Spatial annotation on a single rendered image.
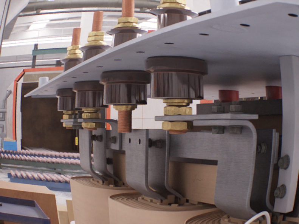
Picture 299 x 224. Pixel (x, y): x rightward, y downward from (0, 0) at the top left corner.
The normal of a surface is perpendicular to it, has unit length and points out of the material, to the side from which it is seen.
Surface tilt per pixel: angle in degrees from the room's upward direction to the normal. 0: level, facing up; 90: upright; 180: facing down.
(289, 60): 90
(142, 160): 90
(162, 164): 90
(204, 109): 90
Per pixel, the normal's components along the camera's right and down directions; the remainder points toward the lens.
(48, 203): 0.34, -0.01
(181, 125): 0.00, -0.02
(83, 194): -0.83, -0.02
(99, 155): -0.94, -0.01
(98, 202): -0.55, -0.02
